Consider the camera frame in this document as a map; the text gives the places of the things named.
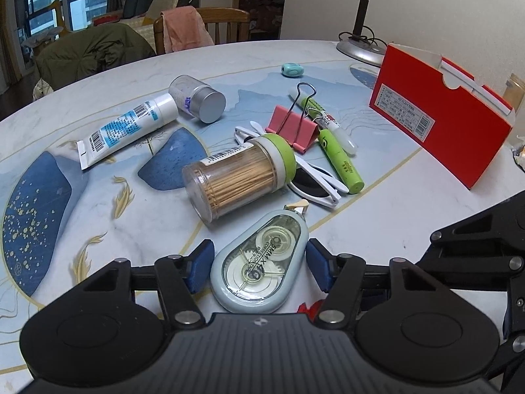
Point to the olive green jacket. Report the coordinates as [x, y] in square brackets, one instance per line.
[90, 53]

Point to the white sunglasses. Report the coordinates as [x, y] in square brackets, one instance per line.
[311, 188]

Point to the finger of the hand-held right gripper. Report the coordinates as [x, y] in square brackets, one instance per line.
[480, 250]
[517, 320]

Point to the white tube blue print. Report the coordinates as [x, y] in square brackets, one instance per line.
[127, 127]

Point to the dark sofa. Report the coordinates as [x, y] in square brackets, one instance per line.
[137, 2]

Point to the white quilted garment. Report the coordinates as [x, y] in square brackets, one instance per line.
[41, 88]

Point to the pale blue correction tape dispenser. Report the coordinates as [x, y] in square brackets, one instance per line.
[258, 262]

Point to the teal pencil sharpener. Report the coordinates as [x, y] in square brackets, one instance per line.
[292, 70]

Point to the white and green glue pen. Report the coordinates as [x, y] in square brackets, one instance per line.
[329, 124]

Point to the red cardboard box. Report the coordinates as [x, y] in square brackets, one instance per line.
[430, 106]

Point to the red cushion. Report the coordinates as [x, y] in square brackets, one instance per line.
[107, 19]

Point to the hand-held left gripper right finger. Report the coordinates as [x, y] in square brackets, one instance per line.
[318, 266]

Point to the pink cloth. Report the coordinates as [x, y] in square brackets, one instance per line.
[184, 28]

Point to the clear toothpick jar green lid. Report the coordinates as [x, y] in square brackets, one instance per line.
[229, 180]

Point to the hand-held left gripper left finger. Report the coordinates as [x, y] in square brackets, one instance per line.
[201, 264]

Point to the small glass jar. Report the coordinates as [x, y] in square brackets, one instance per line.
[516, 90]

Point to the silver desk lamp black neck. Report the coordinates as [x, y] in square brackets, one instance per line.
[361, 51]

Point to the purple bead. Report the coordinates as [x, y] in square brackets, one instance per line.
[187, 104]

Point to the clear jar silver lid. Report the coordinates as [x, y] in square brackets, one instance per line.
[205, 104]

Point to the green highlighter pen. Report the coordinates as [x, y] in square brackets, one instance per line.
[340, 160]

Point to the wooden chair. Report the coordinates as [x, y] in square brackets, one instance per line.
[227, 24]

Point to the beige sofa blanket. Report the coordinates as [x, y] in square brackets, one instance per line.
[164, 2]

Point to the pink binder clip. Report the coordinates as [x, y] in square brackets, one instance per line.
[287, 125]

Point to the crumpled foil wrapper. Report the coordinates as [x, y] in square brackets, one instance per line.
[520, 154]

